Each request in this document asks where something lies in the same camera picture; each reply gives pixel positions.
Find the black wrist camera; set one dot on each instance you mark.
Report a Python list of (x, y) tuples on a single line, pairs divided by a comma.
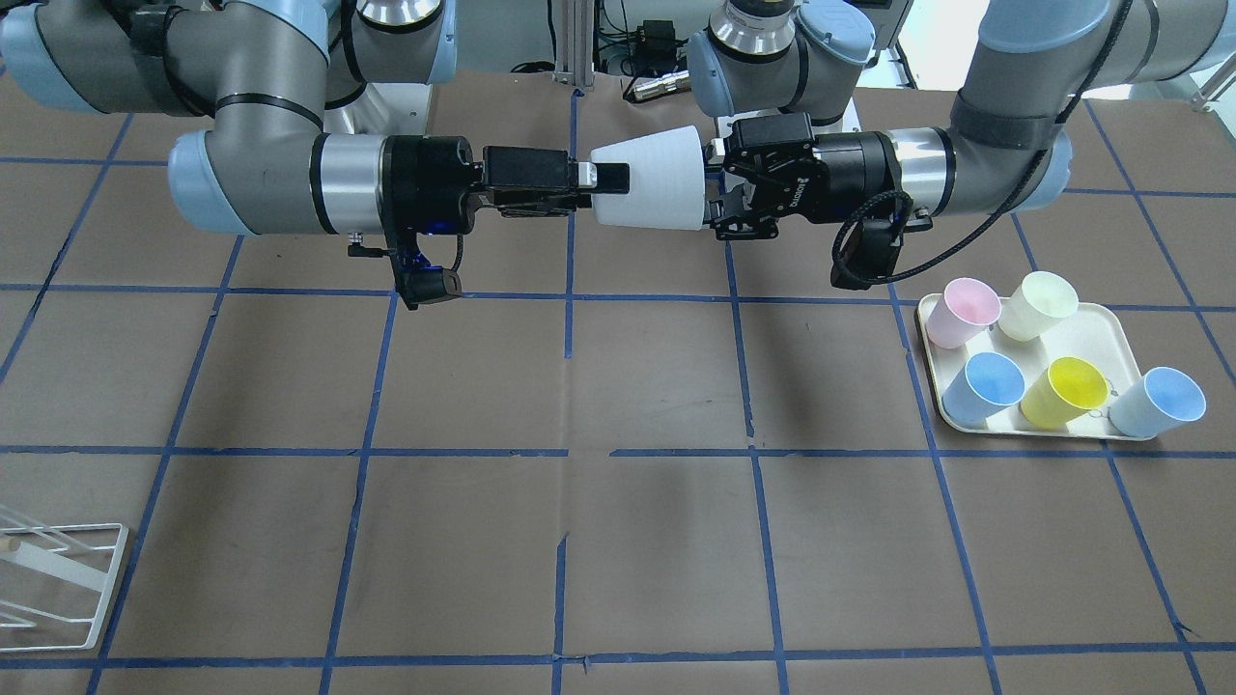
[(869, 243)]

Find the blue cup near pink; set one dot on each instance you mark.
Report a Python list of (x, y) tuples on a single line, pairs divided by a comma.
[(988, 384)]

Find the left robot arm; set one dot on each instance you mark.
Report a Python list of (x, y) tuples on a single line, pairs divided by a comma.
[(784, 68)]

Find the white wire cup rack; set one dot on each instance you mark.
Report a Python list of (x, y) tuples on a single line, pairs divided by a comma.
[(59, 582)]

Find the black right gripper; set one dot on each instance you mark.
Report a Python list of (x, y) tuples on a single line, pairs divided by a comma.
[(422, 183)]

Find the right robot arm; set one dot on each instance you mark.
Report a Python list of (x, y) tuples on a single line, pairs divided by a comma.
[(268, 72)]

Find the yellow cup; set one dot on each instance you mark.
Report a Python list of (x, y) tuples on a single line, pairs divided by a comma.
[(1069, 388)]

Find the blue cup at tray end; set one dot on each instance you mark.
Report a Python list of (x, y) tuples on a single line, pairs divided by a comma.
[(1164, 399)]

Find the white ikea cup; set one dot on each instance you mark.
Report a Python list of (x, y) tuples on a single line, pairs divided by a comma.
[(667, 182)]

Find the beige serving tray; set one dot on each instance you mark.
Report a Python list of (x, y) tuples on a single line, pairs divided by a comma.
[(1093, 334)]

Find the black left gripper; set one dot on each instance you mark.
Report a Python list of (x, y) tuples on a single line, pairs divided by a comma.
[(852, 172)]

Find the pale green cup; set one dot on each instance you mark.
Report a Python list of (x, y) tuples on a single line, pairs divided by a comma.
[(1042, 301)]

